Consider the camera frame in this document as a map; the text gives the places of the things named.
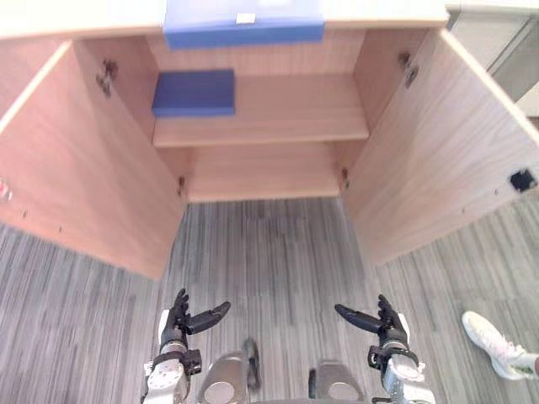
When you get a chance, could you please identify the wooden cabinet shelf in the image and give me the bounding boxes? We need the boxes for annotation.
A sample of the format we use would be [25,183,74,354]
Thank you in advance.
[152,73,370,148]

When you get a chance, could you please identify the wooden office cabinet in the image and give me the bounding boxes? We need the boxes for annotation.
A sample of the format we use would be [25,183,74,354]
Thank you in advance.
[0,0,539,281]

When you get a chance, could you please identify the silver robot legs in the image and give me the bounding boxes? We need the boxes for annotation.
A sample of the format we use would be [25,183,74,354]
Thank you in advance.
[197,336,366,404]

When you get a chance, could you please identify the wooden cabinet door with black latch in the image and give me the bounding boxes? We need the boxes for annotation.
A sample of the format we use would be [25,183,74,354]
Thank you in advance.
[344,29,539,268]

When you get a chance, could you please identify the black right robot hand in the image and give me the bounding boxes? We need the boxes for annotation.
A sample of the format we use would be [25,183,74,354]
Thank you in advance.
[334,293,410,343]

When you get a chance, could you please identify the person's foot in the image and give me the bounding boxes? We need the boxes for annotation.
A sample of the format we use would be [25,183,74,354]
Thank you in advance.
[461,311,539,382]

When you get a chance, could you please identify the grey metal cabinet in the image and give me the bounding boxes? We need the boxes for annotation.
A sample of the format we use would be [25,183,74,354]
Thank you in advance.
[445,3,539,114]

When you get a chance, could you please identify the blue folder with white label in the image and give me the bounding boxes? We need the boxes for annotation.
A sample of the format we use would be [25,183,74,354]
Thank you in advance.
[162,0,327,52]

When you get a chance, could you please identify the plain blue folder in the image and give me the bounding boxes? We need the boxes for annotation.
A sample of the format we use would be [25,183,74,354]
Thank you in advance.
[151,68,236,120]

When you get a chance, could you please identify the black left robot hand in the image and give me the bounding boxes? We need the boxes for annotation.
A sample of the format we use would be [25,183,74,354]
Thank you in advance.
[158,287,232,345]

